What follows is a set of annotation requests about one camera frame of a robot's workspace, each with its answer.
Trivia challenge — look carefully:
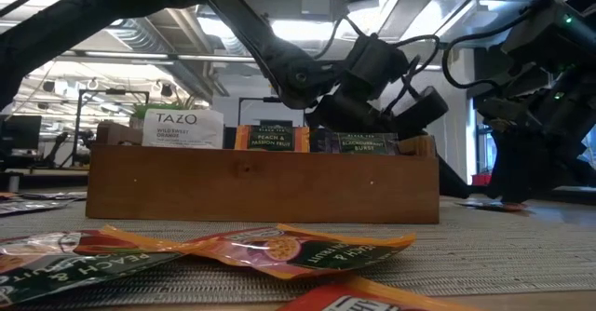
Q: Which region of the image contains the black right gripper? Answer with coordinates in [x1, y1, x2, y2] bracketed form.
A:
[472, 71, 596, 205]

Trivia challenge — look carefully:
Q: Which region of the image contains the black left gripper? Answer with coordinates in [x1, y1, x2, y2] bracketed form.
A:
[305, 86, 473, 200]

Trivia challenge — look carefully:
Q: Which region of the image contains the dark blackcurrant tea packet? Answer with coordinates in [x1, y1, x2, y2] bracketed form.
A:
[0, 198, 71, 217]
[18, 190, 88, 202]
[310, 128, 401, 156]

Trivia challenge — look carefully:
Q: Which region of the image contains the grey woven placemat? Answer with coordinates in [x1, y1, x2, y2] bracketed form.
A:
[0, 194, 596, 305]

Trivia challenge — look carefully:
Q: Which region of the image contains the wooden three-compartment tray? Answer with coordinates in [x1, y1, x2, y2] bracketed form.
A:
[86, 122, 441, 225]

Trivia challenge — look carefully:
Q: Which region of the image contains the ceiling tube light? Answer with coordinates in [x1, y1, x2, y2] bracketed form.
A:
[83, 49, 177, 61]
[176, 53, 258, 63]

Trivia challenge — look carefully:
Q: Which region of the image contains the green succulent in white pot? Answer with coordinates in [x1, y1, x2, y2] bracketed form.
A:
[129, 97, 209, 122]

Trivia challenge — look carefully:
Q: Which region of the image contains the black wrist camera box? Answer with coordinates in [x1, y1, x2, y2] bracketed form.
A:
[346, 34, 413, 96]

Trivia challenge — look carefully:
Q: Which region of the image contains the black background rig frame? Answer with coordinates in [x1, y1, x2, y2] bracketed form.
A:
[237, 95, 308, 128]
[74, 88, 151, 168]

